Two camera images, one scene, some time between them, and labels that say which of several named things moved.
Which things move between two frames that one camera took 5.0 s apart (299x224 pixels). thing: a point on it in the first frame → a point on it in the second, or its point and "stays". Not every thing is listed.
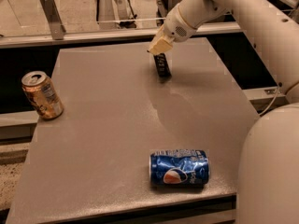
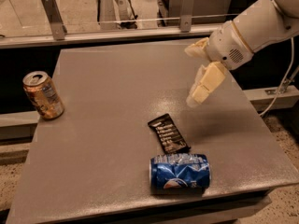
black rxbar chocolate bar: (163, 68) → (167, 134)
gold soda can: (42, 95) stays
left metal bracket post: (50, 11) stays
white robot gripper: (175, 27) → (229, 46)
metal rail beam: (112, 35) stays
